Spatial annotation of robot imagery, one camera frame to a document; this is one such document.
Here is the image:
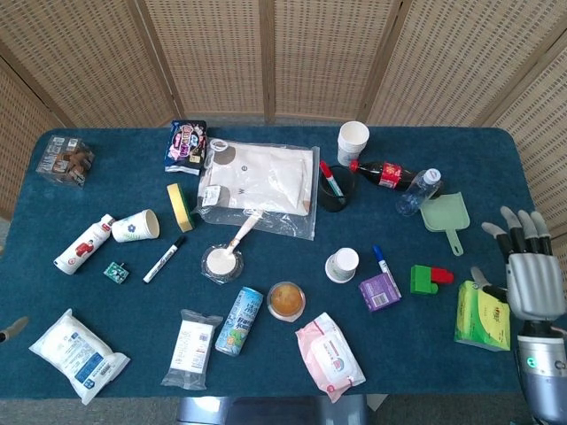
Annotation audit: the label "yellow green sponge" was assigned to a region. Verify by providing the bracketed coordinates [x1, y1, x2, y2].
[166, 182, 196, 234]

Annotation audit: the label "orange fruit jelly cup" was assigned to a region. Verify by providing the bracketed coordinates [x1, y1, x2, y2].
[267, 282, 307, 322]

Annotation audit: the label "cola bottle with red label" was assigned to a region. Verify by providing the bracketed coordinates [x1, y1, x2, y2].
[349, 159, 444, 198]

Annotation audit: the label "white wipes in clear pack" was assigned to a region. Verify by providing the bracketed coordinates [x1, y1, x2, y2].
[160, 309, 224, 391]

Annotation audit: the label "steel wool scrubber with handle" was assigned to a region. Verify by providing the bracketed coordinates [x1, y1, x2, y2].
[201, 211, 263, 284]

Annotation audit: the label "woven folding screen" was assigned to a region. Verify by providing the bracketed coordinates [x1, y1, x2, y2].
[0, 0, 567, 222]

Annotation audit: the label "dark blue snack bag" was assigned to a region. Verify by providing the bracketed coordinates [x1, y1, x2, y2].
[164, 120, 209, 176]

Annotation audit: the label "cream cloth in clear bag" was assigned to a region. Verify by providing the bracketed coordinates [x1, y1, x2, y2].
[194, 138, 321, 242]

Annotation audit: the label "green floral paper cup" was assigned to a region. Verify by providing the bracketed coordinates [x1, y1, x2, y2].
[324, 247, 360, 284]

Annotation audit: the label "green toy block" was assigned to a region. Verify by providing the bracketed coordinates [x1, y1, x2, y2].
[409, 265, 439, 295]

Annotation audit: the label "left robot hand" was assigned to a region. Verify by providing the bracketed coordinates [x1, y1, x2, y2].
[0, 315, 30, 344]

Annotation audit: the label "green yellow tissue pack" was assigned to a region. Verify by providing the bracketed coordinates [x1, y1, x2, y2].
[454, 280, 512, 352]

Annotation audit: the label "black mesh pen holder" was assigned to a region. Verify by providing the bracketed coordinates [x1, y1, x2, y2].
[318, 165, 357, 213]

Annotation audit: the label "dark robot base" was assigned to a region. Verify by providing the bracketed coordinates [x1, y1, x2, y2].
[175, 395, 369, 425]

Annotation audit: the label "clear plastic water bottle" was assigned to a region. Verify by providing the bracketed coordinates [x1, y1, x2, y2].
[395, 167, 443, 217]

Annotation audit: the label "blue flower paper cup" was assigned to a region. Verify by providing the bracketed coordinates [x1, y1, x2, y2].
[111, 208, 160, 243]

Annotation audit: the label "pink wet wipes pack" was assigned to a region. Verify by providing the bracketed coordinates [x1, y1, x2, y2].
[295, 312, 367, 404]

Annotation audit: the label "small green circuit board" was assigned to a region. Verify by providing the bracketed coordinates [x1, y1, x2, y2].
[104, 261, 130, 284]

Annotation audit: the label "red-capped whiteboard marker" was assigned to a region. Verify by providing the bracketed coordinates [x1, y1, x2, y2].
[319, 160, 346, 199]

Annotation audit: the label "blue marker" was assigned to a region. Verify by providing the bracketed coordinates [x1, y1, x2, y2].
[372, 244, 392, 276]

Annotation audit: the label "light blue drink can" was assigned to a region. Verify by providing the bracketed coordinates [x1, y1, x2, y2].
[214, 286, 265, 357]

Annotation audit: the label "black whiteboard marker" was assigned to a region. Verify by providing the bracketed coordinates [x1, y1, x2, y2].
[143, 236, 187, 284]

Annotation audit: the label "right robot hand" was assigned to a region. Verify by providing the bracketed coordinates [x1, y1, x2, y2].
[470, 205, 567, 322]

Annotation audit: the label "purple cardboard box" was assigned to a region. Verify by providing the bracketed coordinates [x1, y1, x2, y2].
[358, 273, 403, 313]

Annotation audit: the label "stack of white paper cups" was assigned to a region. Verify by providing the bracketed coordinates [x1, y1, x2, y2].
[337, 121, 370, 167]

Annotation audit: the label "clear box of brown snacks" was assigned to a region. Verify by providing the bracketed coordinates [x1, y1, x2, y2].
[35, 135, 96, 189]

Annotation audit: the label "white bottle with red print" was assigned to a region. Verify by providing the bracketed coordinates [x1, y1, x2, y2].
[53, 213, 116, 276]

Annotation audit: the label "white and blue bag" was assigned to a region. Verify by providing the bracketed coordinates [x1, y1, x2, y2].
[28, 308, 131, 406]

